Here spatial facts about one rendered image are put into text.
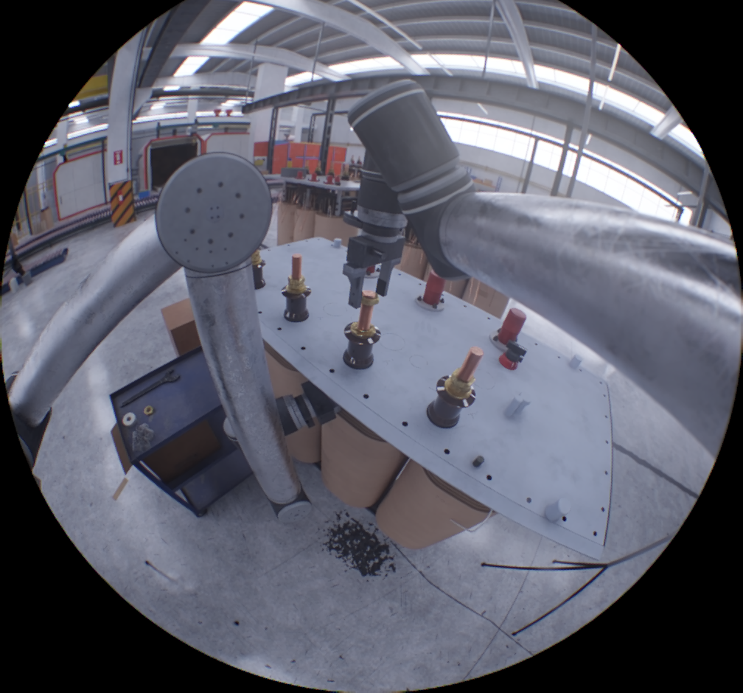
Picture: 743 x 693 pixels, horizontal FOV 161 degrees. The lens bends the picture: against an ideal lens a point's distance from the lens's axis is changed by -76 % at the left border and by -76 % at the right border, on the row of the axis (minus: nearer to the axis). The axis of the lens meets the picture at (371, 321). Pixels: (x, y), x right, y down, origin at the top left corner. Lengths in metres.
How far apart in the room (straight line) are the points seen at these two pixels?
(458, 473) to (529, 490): 0.18
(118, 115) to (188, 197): 10.43
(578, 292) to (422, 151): 0.23
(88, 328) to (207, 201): 0.42
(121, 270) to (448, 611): 2.16
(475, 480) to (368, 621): 1.45
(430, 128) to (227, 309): 0.34
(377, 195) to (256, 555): 1.90
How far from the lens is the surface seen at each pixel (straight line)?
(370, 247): 0.50
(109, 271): 0.60
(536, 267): 0.19
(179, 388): 1.42
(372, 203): 0.49
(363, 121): 0.34
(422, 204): 0.33
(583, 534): 0.74
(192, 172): 0.33
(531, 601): 2.36
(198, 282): 0.37
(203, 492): 1.95
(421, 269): 2.54
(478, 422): 0.69
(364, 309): 0.61
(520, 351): 0.89
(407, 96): 0.34
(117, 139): 10.60
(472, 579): 2.09
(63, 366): 0.73
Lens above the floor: 1.85
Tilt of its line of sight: 34 degrees down
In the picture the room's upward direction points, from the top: 11 degrees clockwise
